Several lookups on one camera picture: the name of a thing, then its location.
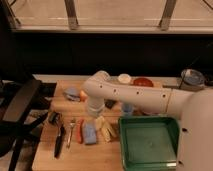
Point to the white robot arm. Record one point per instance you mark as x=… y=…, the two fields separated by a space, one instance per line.
x=194 y=109

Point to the blue grey cloth object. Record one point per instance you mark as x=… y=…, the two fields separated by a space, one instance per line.
x=72 y=94

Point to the orange fruit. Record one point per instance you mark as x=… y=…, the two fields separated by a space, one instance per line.
x=83 y=96

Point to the orange carrot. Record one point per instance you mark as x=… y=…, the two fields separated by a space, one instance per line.
x=79 y=136

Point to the black chair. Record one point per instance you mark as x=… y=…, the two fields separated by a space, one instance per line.
x=13 y=129

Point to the green plastic tray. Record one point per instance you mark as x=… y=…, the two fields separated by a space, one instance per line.
x=148 y=143

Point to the white plastic cup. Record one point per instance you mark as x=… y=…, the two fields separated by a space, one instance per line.
x=124 y=78

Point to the small black object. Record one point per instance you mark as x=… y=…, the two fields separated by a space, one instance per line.
x=54 y=118

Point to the blue sponge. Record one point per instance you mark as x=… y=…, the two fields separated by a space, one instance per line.
x=89 y=134

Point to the wooden cutting board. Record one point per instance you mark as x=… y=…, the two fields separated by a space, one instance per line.
x=103 y=156

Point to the yellow banana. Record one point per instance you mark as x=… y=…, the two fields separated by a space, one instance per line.
x=108 y=132

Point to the red bowl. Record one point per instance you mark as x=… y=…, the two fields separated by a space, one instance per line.
x=143 y=82

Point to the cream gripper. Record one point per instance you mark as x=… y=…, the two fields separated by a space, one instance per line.
x=99 y=122

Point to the black handled knife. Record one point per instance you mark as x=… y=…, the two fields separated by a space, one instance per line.
x=59 y=137

